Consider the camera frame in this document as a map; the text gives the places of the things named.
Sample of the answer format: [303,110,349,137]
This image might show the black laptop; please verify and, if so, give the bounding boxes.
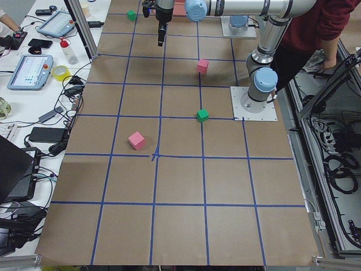
[1,137,40,203]

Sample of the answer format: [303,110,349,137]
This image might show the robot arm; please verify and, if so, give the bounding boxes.
[184,1,315,113]
[142,1,248,47]

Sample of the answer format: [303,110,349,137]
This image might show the paper cup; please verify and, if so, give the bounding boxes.
[81,2,91,18]

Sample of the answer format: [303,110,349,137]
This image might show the pink cube near centre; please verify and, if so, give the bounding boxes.
[196,59,209,75]

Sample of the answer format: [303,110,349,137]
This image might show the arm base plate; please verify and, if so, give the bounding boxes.
[230,86,278,121]
[221,15,257,40]

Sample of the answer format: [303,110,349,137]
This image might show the black power adapter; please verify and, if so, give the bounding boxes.
[29,127,65,143]

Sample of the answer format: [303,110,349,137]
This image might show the pink cube far side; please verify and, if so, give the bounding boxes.
[128,132,146,150]

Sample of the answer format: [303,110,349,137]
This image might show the teach pendant tablet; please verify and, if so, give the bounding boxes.
[36,11,74,38]
[7,55,54,90]

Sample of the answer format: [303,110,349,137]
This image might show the teach pendant tablet near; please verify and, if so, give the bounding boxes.
[7,55,54,90]

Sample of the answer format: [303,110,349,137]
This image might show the pink plastic bin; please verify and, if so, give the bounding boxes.
[173,0,186,16]

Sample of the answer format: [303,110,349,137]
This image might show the aluminium frame post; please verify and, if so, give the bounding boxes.
[64,0,99,60]

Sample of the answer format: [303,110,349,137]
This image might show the green stacked tape rolls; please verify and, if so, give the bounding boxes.
[0,97,12,120]

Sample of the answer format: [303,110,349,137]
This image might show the person in red shirt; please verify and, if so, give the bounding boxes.
[271,0,360,91]

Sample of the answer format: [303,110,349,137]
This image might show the green cube near bin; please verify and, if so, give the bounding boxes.
[127,10,137,21]

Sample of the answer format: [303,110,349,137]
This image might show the black smartphone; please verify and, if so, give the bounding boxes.
[28,38,53,49]

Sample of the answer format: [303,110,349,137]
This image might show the yellow tape roll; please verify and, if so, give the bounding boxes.
[51,65,71,81]

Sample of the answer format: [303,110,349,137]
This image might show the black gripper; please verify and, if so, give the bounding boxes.
[142,0,173,46]

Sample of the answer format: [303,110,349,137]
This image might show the teach pendant tablet far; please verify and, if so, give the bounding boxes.
[36,11,74,38]

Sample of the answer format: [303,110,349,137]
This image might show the red cap squeeze bottle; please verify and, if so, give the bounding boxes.
[60,38,78,65]

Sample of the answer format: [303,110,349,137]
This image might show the pink cube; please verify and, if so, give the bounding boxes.
[128,132,146,150]
[196,59,209,75]

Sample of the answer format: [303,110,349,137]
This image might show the green cube near arm base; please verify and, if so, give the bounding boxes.
[196,108,209,123]

